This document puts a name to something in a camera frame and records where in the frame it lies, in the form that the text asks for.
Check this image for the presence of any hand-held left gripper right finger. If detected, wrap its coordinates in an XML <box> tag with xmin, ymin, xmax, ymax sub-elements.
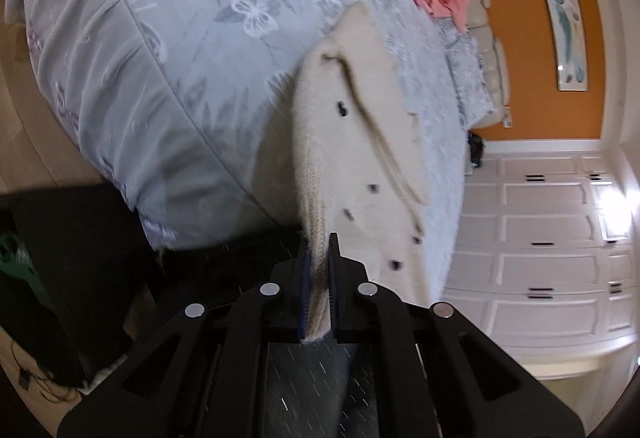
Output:
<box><xmin>327</xmin><ymin>233</ymin><xmax>585</xmax><ymax>438</ymax></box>

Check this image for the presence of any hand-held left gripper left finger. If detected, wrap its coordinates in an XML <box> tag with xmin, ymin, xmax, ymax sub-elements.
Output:
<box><xmin>57</xmin><ymin>238</ymin><xmax>314</xmax><ymax>438</ymax></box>

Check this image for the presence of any cream knitted cardigan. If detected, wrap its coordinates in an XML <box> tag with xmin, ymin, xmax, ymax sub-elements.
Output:
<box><xmin>291</xmin><ymin>0</ymin><xmax>435</xmax><ymax>345</ymax></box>

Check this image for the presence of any dark object on nightstand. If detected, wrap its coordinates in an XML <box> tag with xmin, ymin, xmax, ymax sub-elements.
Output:
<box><xmin>467</xmin><ymin>130</ymin><xmax>486</xmax><ymax>176</ymax></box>

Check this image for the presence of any white panelled wardrobe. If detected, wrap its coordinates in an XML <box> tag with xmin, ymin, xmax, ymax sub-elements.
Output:
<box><xmin>442</xmin><ymin>140</ymin><xmax>640</xmax><ymax>381</ymax></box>

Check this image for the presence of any grey butterfly print bedspread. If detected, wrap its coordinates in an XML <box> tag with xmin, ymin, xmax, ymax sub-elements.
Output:
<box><xmin>5</xmin><ymin>0</ymin><xmax>496</xmax><ymax>309</ymax></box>

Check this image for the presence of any grey patterned pillow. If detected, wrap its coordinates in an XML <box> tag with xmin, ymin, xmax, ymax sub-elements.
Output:
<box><xmin>442</xmin><ymin>25</ymin><xmax>496</xmax><ymax>129</ymax></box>

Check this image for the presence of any cream padded headboard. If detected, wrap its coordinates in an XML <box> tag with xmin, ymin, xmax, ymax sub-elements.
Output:
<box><xmin>400</xmin><ymin>0</ymin><xmax>512</xmax><ymax>129</ymax></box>

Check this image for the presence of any framed wall painting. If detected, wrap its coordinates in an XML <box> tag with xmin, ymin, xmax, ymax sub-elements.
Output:
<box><xmin>525</xmin><ymin>0</ymin><xmax>591</xmax><ymax>92</ymax></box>

